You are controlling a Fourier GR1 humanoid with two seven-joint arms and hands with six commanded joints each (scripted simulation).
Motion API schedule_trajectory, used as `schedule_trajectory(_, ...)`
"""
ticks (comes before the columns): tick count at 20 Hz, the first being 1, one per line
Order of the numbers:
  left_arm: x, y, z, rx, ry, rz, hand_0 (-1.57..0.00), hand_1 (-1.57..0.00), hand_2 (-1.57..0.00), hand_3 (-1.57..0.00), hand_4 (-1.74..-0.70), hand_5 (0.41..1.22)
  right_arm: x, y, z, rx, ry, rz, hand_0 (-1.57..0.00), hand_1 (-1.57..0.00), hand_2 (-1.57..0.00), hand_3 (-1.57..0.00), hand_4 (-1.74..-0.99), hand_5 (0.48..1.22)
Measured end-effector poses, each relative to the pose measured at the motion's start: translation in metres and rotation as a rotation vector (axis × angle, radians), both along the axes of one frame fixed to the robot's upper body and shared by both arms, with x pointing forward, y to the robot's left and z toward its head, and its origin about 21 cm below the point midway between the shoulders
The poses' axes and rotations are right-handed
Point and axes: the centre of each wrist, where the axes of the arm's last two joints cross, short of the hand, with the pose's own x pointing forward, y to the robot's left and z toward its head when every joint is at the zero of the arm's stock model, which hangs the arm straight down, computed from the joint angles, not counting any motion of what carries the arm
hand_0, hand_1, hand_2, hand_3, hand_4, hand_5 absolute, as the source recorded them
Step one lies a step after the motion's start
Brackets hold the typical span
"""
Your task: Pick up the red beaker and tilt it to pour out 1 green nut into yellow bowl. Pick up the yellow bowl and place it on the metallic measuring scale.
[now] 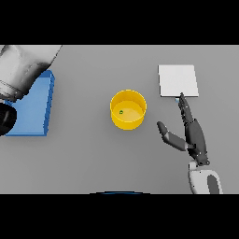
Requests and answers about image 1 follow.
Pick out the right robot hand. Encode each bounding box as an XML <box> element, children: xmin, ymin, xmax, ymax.
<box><xmin>156</xmin><ymin>91</ymin><xmax>211</xmax><ymax>167</ymax></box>

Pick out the blue tray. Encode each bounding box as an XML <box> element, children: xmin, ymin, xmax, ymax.
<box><xmin>4</xmin><ymin>69</ymin><xmax>56</xmax><ymax>137</ymax></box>

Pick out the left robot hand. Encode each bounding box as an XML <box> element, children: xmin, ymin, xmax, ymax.
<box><xmin>0</xmin><ymin>100</ymin><xmax>18</xmax><ymax>136</ymax></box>

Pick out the yellow bowl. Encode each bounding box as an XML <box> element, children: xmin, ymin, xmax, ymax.
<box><xmin>109</xmin><ymin>89</ymin><xmax>148</xmax><ymax>131</ymax></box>

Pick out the pale square scale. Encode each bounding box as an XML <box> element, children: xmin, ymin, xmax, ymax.
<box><xmin>157</xmin><ymin>63</ymin><xmax>200</xmax><ymax>98</ymax></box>

